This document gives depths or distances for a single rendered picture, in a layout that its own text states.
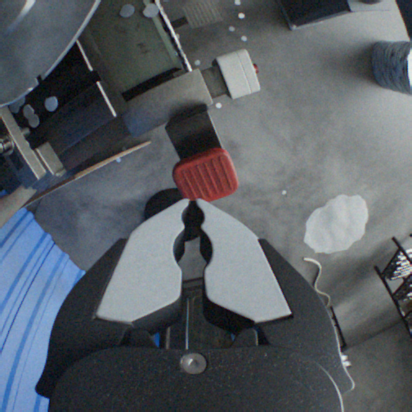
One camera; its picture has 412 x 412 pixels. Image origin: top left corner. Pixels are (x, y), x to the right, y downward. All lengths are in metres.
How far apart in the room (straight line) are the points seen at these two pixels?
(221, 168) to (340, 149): 1.09
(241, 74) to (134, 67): 0.16
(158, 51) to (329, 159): 1.09
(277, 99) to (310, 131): 0.24
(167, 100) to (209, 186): 0.16
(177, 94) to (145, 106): 0.05
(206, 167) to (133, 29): 0.23
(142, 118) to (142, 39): 0.13
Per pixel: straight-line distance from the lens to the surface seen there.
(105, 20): 0.37
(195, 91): 0.33
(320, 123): 1.16
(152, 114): 0.34
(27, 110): 0.37
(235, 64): 0.35
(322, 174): 1.28
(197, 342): 1.48
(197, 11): 0.85
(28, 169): 0.34
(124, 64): 0.35
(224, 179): 0.24
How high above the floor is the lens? 0.97
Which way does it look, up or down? 55 degrees down
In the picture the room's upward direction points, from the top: 178 degrees clockwise
